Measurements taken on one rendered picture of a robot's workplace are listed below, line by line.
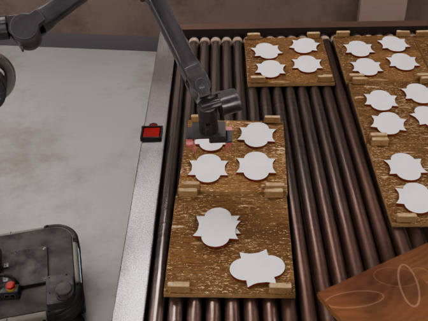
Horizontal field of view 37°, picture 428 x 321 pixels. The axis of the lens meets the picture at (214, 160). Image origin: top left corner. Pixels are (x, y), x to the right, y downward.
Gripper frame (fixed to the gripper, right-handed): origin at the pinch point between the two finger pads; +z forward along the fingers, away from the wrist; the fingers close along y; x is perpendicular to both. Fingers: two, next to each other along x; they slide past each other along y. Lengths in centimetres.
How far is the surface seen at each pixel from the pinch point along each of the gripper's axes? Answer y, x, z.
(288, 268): -20.7, 41.7, 3.3
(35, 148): 110, -123, 133
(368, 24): -73, -104, 37
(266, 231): -15.8, 27.2, 6.5
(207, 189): 1.6, 7.8, 10.5
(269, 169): -18.7, -0.4, 12.0
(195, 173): 5.3, 0.7, 11.0
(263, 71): -22, -64, 27
